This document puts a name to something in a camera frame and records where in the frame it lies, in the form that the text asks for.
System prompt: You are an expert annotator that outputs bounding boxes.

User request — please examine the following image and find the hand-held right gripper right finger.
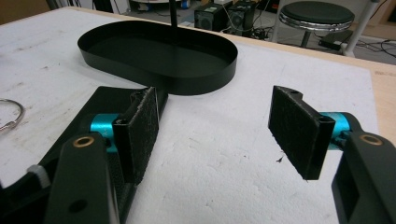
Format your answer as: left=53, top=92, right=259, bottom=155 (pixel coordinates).
left=268, top=85, right=351, bottom=181

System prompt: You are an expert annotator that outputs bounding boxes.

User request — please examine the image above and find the black round stool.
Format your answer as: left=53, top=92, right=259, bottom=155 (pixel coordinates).
left=278, top=1, right=356, bottom=49

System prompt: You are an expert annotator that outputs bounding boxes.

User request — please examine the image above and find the white metal table leg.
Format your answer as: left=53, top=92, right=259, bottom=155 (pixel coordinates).
left=270, top=0, right=290, bottom=43
left=344, top=0, right=379, bottom=58

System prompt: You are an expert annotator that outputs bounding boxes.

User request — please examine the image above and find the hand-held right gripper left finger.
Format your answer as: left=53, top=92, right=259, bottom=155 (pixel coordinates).
left=90, top=87, right=161, bottom=185

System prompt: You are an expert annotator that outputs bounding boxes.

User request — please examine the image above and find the black computer tower green label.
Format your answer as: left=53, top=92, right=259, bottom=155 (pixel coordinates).
left=194, top=3, right=233, bottom=32

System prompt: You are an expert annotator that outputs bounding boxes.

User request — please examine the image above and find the tangle of black floor cables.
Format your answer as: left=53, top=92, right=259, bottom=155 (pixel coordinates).
left=354, top=36, right=396, bottom=60

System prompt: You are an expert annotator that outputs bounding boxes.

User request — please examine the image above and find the black power brick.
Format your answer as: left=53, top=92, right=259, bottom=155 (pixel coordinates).
left=318, top=29, right=354, bottom=51

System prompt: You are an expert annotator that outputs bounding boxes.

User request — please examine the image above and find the black oval tray with stand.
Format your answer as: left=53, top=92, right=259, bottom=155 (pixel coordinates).
left=77, top=0, right=239, bottom=96

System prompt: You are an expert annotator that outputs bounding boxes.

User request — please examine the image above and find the black wallet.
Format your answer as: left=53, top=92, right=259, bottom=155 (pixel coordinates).
left=38, top=86, right=169, bottom=224

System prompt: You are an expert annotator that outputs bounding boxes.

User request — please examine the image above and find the key ring with colourful charms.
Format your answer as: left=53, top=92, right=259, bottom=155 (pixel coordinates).
left=0, top=98, right=26, bottom=134

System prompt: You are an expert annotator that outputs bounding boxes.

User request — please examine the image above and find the white foam mat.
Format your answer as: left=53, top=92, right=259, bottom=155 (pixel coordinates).
left=0, top=7, right=379, bottom=224

